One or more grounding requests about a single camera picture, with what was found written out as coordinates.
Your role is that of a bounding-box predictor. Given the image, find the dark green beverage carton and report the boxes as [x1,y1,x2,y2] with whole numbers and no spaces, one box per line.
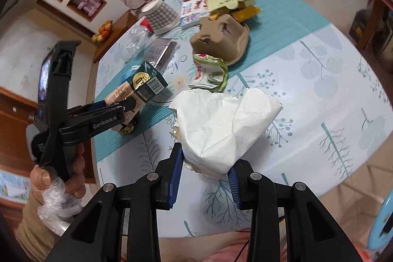
[105,61,168,136]

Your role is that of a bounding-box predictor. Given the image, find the white tissue paper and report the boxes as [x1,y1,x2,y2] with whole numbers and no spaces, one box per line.
[169,88,282,179]

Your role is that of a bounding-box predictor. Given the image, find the Kinder chocolate box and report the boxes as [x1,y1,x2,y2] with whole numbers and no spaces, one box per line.
[181,0,209,29]

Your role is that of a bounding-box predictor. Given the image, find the person's left hand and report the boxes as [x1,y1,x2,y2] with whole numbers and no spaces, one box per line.
[29,143,87,205]

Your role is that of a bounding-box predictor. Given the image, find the clear plastic glove wrap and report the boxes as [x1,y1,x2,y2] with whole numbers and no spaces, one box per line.
[37,177,82,237]

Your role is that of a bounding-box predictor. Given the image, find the clear plastic bottle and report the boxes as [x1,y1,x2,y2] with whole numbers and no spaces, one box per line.
[119,17,153,62]

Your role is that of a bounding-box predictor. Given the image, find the bowl of fruit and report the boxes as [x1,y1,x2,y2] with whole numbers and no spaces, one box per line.
[91,21,112,44]

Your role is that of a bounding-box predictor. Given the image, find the green red snack wrapper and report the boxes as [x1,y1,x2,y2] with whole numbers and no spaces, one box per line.
[188,54,228,92]

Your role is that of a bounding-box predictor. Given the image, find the checkered paper cup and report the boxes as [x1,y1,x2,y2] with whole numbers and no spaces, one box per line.
[140,0,180,35]

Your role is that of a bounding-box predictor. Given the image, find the pink dumbbells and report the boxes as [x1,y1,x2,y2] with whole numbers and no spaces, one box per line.
[77,0,102,17]

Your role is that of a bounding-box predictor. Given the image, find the patterned teal white tablecloth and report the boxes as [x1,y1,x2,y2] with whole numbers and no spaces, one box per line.
[93,0,393,239]

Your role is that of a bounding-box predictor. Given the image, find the brown paper egg carton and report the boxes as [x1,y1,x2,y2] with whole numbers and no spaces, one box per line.
[190,14,250,66]

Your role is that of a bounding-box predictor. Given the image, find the blue plastic stool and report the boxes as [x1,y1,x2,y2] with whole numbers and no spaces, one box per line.
[367,190,393,251]

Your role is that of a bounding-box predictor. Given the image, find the orange yellow snack packet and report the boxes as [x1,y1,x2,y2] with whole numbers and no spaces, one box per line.
[209,6,261,23]

